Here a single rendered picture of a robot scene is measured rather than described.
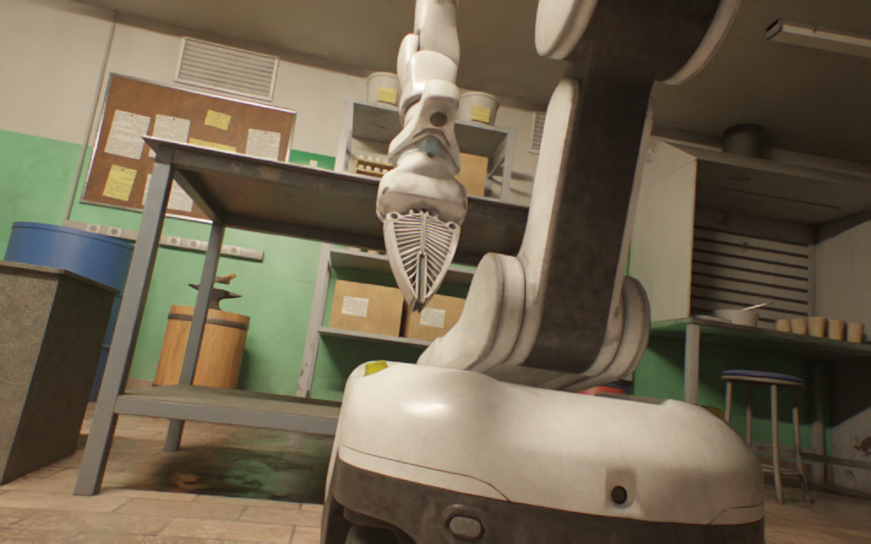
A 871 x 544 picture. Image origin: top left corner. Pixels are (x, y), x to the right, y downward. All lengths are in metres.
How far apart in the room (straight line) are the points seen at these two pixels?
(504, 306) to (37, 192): 3.75
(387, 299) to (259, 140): 1.48
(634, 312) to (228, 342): 2.57
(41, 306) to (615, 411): 1.34
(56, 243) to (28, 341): 1.78
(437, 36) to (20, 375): 1.23
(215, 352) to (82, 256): 0.84
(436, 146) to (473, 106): 3.10
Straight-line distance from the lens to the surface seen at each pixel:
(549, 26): 0.74
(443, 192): 0.59
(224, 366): 3.09
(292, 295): 3.64
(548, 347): 0.72
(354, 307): 3.20
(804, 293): 5.02
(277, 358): 3.62
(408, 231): 0.56
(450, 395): 0.60
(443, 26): 0.85
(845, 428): 5.00
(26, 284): 1.61
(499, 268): 0.71
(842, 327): 4.37
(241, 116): 4.02
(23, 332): 1.60
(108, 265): 3.36
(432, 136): 0.63
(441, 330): 3.25
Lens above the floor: 0.35
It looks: 10 degrees up
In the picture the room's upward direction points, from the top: 7 degrees clockwise
